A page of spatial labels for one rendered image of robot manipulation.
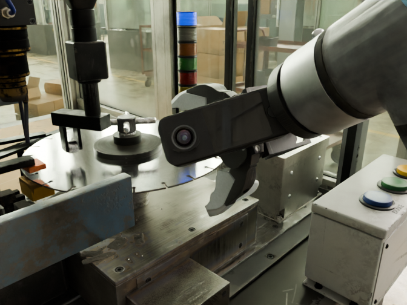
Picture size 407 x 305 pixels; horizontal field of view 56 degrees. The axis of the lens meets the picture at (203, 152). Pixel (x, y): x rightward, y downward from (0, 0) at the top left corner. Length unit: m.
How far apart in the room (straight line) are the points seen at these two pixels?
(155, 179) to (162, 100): 0.75
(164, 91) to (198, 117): 0.91
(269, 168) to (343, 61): 0.51
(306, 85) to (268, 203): 0.53
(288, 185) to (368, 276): 0.26
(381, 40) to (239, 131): 0.14
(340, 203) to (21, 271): 0.43
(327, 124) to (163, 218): 0.38
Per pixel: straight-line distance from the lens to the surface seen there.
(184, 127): 0.33
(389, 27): 0.25
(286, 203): 0.80
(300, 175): 0.81
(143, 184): 0.51
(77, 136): 0.59
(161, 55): 1.23
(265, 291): 0.65
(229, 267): 0.67
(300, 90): 0.29
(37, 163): 0.57
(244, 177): 0.38
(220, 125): 0.33
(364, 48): 0.26
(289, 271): 0.70
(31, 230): 0.39
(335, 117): 0.30
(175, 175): 0.53
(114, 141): 0.63
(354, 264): 0.61
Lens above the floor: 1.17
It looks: 21 degrees down
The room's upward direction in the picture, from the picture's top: straight up
